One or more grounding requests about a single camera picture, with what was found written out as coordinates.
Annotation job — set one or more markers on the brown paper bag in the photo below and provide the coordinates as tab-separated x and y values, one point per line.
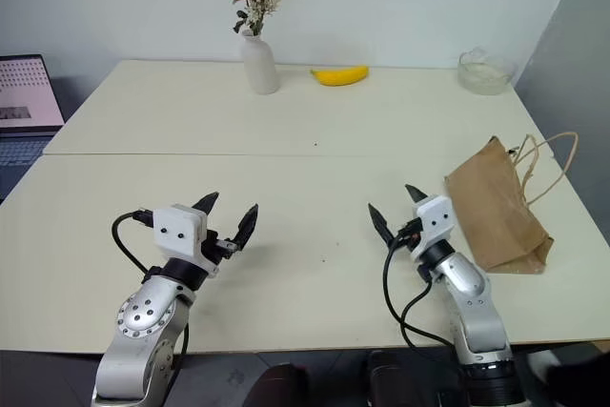
495	209

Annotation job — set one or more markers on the dark reddish rounded shape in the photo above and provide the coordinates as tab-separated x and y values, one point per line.
278	385

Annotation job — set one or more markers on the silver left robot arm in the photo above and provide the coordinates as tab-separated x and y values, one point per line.
142	317

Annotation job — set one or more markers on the yellow banana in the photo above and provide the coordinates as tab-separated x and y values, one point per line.
339	75

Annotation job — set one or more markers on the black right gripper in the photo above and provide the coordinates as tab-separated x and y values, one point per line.
410	233

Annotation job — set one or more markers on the clear glass bowl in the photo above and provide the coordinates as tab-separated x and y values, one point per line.
485	74

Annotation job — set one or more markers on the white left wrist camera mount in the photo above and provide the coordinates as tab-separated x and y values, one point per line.
175	231

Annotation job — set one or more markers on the white ceramic vase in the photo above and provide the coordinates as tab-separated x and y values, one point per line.
260	66

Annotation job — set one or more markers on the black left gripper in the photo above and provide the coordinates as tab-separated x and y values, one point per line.
214	247

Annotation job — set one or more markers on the open laptop computer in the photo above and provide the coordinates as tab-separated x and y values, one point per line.
24	92

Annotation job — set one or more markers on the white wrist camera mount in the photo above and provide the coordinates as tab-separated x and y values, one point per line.
435	222
175	231

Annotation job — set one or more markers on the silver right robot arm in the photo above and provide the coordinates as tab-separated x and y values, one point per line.
473	308

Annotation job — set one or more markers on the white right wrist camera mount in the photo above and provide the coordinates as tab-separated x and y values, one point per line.
435	222

